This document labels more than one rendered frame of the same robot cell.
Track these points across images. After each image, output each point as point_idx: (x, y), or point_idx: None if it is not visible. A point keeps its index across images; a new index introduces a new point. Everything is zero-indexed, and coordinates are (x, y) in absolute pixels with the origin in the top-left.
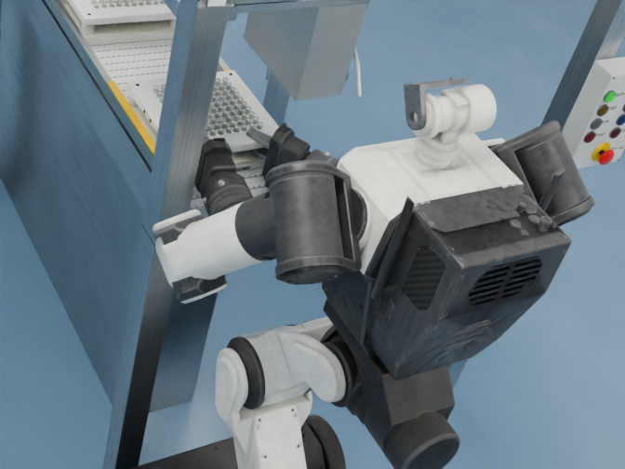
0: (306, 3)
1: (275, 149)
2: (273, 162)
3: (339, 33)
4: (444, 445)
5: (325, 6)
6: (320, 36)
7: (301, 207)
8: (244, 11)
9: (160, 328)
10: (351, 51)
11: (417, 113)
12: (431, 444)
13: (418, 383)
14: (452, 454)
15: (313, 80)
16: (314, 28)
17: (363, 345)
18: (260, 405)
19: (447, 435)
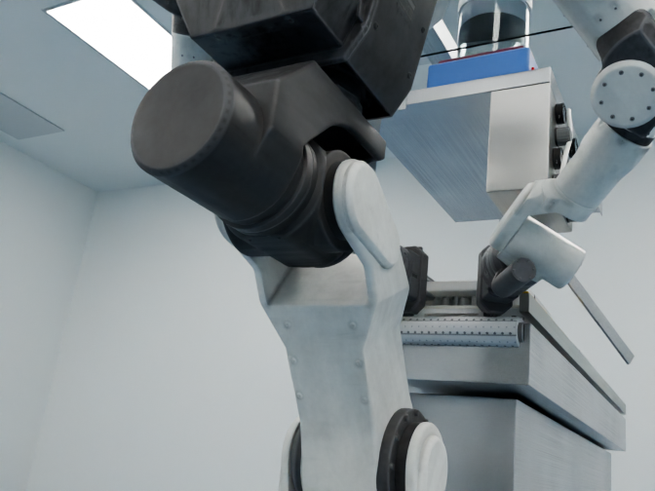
0: (475, 89)
1: (480, 261)
2: (480, 278)
3: (522, 114)
4: (194, 78)
5: (498, 91)
6: (499, 119)
7: None
8: (413, 102)
9: None
10: (544, 133)
11: None
12: (171, 70)
13: (247, 77)
14: (215, 112)
15: (504, 168)
16: (490, 111)
17: (212, 60)
18: (300, 471)
19: (201, 60)
